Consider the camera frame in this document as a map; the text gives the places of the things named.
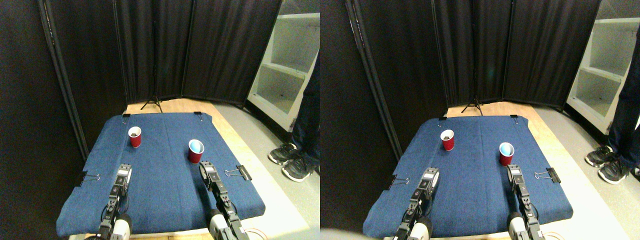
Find red cup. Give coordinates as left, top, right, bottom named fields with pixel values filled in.
left=188, top=139, right=205, bottom=164
left=440, top=129, right=455, bottom=151
left=128, top=126, right=142, bottom=148
left=499, top=142, right=516, bottom=167

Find person's legs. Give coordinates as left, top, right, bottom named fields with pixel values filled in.
left=268, top=50, right=320, bottom=182
left=585, top=47, right=640, bottom=185

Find white shelf unit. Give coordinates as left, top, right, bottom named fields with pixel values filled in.
left=566, top=17, right=640, bottom=135
left=247, top=12, right=320, bottom=132

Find black curtain stand pole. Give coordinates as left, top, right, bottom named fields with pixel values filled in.
left=39, top=0, right=90, bottom=161
left=345, top=0, right=403, bottom=161

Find black curtain stand foot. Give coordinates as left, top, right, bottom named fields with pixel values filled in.
left=461, top=95, right=484, bottom=116
left=140, top=94, right=164, bottom=114

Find dark blue cloth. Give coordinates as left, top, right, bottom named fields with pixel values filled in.
left=56, top=111, right=266, bottom=238
left=363, top=115, right=574, bottom=239

